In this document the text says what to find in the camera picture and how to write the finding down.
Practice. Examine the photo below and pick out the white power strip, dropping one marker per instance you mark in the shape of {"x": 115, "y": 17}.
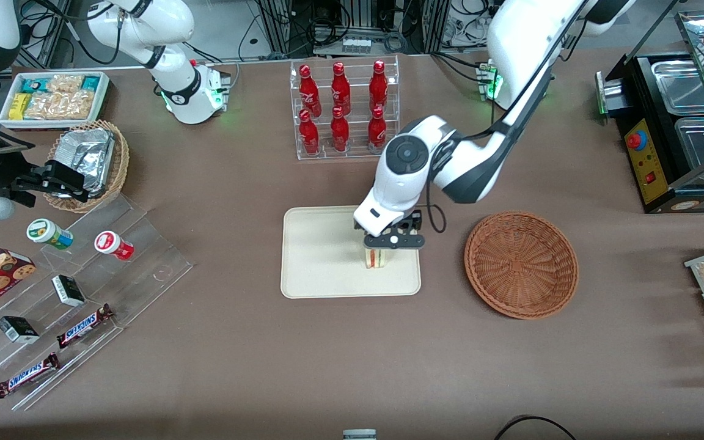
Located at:
{"x": 355, "y": 44}

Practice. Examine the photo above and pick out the clear bag of snacks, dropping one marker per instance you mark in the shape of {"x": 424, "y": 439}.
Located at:
{"x": 58, "y": 106}
{"x": 65, "y": 83}

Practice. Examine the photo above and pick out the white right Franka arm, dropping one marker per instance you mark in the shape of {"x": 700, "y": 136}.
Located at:
{"x": 175, "y": 24}

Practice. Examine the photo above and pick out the clear acrylic bottle rack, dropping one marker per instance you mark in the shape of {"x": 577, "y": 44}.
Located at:
{"x": 355, "y": 153}

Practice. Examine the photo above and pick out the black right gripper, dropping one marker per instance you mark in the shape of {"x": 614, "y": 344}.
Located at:
{"x": 5, "y": 164}

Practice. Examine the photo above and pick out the silver foil packet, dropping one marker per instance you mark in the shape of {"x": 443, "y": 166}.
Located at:
{"x": 86, "y": 159}

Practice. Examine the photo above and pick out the white snack bin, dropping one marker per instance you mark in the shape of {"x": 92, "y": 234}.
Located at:
{"x": 3, "y": 119}

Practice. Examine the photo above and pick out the clear acrylic step display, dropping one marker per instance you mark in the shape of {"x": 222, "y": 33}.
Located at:
{"x": 144, "y": 256}

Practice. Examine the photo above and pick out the grey device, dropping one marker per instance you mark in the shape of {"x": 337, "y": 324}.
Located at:
{"x": 359, "y": 435}

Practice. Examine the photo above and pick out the green lid snack cup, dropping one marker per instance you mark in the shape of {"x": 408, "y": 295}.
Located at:
{"x": 46, "y": 233}

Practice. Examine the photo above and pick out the black food warmer cabinet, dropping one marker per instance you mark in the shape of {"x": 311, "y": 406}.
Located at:
{"x": 651, "y": 159}

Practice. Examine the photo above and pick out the small black carton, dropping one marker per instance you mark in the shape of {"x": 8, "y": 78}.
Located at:
{"x": 68, "y": 291}
{"x": 18, "y": 330}

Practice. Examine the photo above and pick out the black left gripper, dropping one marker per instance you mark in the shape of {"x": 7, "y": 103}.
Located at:
{"x": 413, "y": 221}

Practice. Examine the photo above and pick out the round brown wicker basket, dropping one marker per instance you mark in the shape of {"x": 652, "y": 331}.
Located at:
{"x": 520, "y": 266}

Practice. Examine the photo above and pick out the teal snack packet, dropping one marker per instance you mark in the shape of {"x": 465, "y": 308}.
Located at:
{"x": 34, "y": 84}
{"x": 91, "y": 82}

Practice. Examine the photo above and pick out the red Coca-Cola bottle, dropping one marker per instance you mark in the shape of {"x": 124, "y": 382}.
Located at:
{"x": 340, "y": 131}
{"x": 379, "y": 85}
{"x": 377, "y": 125}
{"x": 309, "y": 91}
{"x": 309, "y": 133}
{"x": 340, "y": 88}

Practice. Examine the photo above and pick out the Snickers bar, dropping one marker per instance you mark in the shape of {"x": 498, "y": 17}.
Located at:
{"x": 27, "y": 376}
{"x": 83, "y": 327}

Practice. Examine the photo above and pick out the yellow snack packet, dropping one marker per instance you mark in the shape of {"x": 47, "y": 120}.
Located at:
{"x": 19, "y": 105}

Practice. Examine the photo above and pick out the small tan wicker basket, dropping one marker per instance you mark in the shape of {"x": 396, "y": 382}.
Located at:
{"x": 118, "y": 171}

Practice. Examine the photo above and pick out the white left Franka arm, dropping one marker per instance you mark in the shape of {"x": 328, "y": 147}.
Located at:
{"x": 388, "y": 189}

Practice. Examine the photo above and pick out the cream plastic tray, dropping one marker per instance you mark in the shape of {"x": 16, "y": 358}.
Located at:
{"x": 321, "y": 256}

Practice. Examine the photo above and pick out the triangle sandwich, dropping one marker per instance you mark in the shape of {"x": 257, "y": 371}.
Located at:
{"x": 377, "y": 259}

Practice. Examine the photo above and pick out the red lid snack cup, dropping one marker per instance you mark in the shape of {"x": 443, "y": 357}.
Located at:
{"x": 110, "y": 244}

